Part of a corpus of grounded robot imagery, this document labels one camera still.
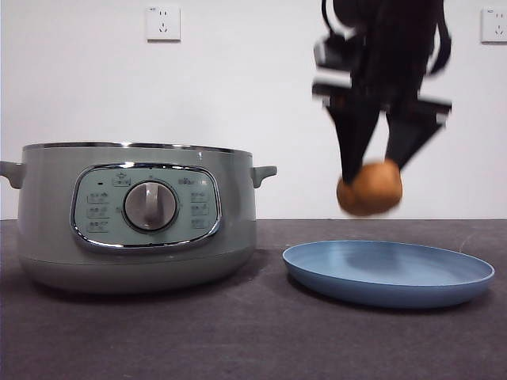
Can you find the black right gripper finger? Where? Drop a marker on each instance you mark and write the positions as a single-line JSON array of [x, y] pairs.
[[354, 138], [412, 136]]

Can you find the brown potato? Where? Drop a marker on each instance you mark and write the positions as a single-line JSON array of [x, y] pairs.
[[370, 190]]

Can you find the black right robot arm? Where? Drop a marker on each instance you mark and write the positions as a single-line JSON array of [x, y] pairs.
[[396, 39]]

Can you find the blue round plate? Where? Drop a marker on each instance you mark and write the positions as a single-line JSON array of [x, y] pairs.
[[388, 273]]

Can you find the grey-green electric steamer pot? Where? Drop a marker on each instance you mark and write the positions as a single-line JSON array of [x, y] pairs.
[[47, 221]]

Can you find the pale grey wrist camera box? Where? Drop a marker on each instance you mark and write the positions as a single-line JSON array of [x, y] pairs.
[[332, 53]]

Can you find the white wall socket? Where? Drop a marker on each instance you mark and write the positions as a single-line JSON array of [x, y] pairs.
[[163, 23], [495, 25]]

